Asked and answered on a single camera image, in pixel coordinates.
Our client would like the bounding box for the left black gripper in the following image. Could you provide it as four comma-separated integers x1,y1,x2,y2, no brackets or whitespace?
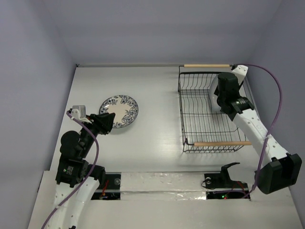
80,111,115,157

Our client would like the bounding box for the blue patterned plate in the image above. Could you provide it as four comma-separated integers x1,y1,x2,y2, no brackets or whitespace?
99,95,139,129

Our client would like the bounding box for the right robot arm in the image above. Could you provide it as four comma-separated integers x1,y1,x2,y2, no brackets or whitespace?
216,73,302,194

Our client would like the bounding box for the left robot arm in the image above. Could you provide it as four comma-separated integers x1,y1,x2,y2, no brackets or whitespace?
42,106,115,229

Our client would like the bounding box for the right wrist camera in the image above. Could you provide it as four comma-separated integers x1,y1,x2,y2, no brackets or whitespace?
231,64,248,85

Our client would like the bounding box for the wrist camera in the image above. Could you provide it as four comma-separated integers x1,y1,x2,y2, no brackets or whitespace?
71,105,86,120
231,64,248,85

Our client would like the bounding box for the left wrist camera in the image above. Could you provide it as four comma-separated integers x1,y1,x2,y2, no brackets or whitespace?
71,105,86,120

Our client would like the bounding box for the black wire dish rack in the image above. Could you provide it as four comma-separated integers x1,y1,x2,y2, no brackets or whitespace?
178,65,251,153

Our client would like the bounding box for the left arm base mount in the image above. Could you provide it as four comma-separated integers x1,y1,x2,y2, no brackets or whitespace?
91,173,121,200

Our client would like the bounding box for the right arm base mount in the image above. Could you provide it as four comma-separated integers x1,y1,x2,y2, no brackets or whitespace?
201,162,249,200

